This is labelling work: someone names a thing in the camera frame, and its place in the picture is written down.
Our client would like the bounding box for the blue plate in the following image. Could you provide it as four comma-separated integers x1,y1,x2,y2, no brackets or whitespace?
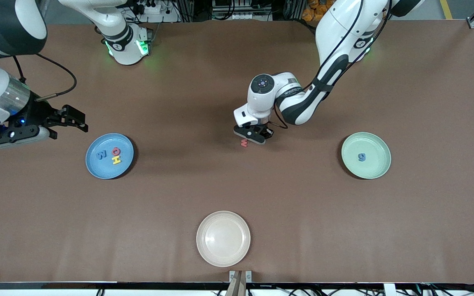
86,133,135,180

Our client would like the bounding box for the green plate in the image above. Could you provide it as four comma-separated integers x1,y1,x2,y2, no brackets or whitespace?
341,132,392,180

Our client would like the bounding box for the beige plate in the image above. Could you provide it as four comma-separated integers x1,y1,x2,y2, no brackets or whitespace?
196,211,251,268

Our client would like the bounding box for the orange packet pile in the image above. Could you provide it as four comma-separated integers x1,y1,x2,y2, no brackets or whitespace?
302,0,336,21

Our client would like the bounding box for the white power strip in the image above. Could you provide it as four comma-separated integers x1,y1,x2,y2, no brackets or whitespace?
132,0,180,23

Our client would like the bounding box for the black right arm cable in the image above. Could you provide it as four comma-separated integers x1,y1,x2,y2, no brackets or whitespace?
12,53,77,101

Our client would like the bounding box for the metal table edge bracket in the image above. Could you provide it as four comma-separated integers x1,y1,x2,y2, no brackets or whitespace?
229,270,252,284

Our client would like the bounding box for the black table edge rail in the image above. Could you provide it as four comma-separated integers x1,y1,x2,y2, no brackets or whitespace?
0,282,474,291

